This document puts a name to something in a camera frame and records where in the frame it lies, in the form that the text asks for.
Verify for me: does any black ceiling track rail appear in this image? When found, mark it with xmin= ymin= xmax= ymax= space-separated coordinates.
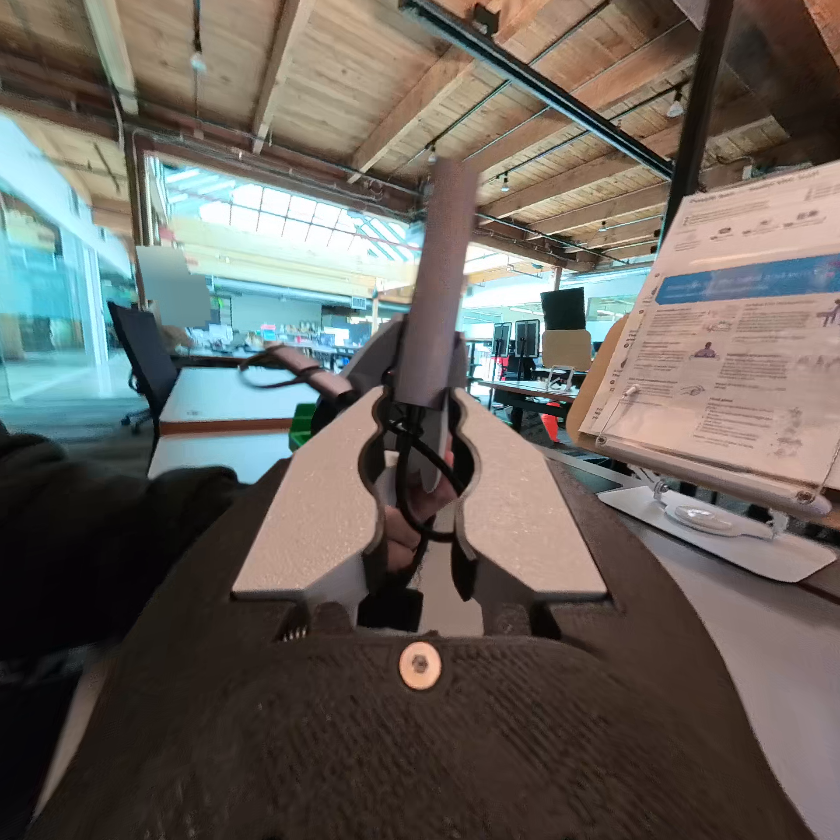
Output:
xmin=400 ymin=0 xmax=677 ymax=182

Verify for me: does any black office chair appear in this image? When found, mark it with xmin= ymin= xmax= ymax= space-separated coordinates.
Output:
xmin=107 ymin=301 xmax=180 ymax=434

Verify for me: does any white desk with wood edge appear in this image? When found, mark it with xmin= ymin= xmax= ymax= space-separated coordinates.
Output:
xmin=147 ymin=366 xmax=322 ymax=484

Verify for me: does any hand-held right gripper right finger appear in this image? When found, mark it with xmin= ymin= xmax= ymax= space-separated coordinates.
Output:
xmin=448 ymin=387 xmax=609 ymax=618

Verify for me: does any black hub cable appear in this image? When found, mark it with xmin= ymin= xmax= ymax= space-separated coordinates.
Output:
xmin=384 ymin=403 xmax=468 ymax=547

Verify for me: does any white instruction sheet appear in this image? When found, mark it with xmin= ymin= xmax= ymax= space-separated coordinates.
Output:
xmin=656 ymin=164 xmax=840 ymax=280

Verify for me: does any grey braided usb-c cable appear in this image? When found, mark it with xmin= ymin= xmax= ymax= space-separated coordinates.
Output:
xmin=238 ymin=343 xmax=358 ymax=403

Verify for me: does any green plastic bin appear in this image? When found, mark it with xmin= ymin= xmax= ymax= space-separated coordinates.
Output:
xmin=289 ymin=403 xmax=317 ymax=454

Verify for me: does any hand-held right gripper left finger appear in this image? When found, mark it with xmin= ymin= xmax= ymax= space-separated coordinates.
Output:
xmin=231 ymin=386 xmax=389 ymax=623

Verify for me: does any grey usb hub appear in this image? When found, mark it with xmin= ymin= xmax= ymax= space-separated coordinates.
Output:
xmin=395 ymin=156 xmax=481 ymax=494

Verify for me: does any wooden board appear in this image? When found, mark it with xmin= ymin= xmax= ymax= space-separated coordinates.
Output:
xmin=541 ymin=328 xmax=593 ymax=374

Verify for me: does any black panel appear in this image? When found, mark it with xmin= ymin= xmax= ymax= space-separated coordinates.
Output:
xmin=541 ymin=287 xmax=587 ymax=333

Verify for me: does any person's left hand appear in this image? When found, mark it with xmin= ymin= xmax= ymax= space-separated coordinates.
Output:
xmin=382 ymin=453 xmax=455 ymax=576

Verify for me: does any instruction sheet on stand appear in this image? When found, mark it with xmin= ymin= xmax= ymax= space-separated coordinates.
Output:
xmin=566 ymin=164 xmax=840 ymax=519

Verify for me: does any blue header exercise sheet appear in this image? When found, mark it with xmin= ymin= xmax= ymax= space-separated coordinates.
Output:
xmin=580 ymin=252 xmax=840 ymax=490

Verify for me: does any black steel post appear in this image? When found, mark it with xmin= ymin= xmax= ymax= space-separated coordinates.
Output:
xmin=668 ymin=0 xmax=736 ymax=193

